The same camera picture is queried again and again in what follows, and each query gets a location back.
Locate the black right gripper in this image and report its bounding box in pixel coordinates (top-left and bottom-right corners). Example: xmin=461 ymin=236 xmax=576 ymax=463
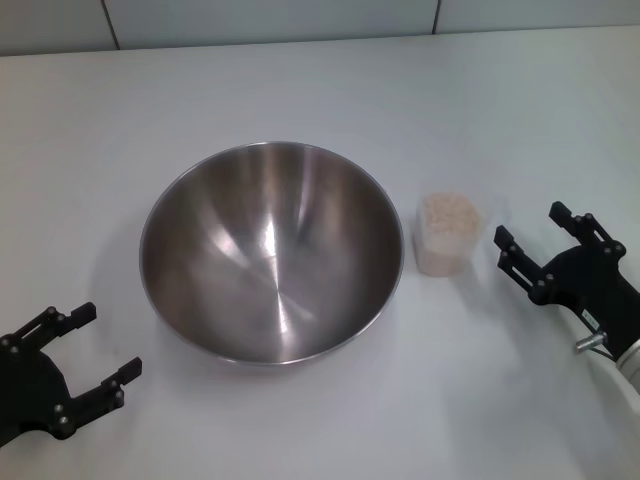
xmin=493 ymin=200 xmax=640 ymax=359

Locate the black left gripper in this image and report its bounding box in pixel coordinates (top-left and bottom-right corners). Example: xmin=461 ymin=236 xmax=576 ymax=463
xmin=0 ymin=302 xmax=144 ymax=442

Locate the clear cup of rice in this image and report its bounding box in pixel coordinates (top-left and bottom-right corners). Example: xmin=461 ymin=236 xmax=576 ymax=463
xmin=417 ymin=191 xmax=483 ymax=276

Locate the clear plastic measuring cup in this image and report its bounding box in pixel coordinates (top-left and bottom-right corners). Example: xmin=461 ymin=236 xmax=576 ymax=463
xmin=412 ymin=189 xmax=511 ymax=278

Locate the large stainless steel bowl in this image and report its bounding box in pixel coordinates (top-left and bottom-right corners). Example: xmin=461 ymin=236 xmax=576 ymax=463
xmin=138 ymin=140 xmax=405 ymax=367

